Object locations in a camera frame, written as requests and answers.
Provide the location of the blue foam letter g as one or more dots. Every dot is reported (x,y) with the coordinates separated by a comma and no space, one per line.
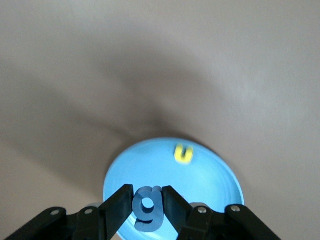
(158,197)

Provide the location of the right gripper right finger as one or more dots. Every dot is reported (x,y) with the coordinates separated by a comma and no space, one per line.
(180,215)

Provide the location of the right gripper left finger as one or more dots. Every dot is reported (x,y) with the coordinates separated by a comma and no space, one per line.
(112,212)

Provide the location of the blue plate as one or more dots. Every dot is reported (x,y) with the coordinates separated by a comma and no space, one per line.
(150,162)

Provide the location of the yellow foam letter u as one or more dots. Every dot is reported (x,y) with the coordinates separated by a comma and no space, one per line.
(183,160)

